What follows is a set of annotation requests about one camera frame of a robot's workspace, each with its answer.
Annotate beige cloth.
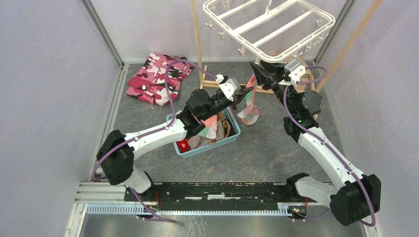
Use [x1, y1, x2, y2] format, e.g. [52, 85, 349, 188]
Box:
[268, 51, 313, 82]

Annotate blue plastic basket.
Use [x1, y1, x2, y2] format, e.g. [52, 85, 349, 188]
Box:
[173, 108, 241, 158]

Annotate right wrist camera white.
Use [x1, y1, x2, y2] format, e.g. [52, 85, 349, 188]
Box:
[284, 59, 306, 86]

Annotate pink sock green patches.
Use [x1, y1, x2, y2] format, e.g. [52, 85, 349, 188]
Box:
[237, 74, 259, 125]

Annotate red sock white stars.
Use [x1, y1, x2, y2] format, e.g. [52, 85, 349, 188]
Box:
[176, 139, 191, 153]

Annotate wooden hanger stand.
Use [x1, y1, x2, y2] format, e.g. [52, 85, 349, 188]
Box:
[193, 0, 383, 101]

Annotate white clip hanger frame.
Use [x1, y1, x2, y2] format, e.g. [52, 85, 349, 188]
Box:
[202, 0, 335, 63]

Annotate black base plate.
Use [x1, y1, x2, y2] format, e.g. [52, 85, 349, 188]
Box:
[139, 182, 314, 211]

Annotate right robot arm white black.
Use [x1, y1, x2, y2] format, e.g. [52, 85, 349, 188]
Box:
[251, 60, 381, 227]

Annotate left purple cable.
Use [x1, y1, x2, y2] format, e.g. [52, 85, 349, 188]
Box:
[91, 59, 218, 182]

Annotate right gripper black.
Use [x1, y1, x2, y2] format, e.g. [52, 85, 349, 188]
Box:
[250, 56, 297, 115]

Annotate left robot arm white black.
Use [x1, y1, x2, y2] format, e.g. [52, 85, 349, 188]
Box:
[96, 82, 252, 201]

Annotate pink camouflage cloth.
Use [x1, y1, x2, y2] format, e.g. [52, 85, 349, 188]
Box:
[126, 53, 194, 106]

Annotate brown beige socks pile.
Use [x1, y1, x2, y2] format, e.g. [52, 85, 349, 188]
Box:
[189, 112, 231, 150]

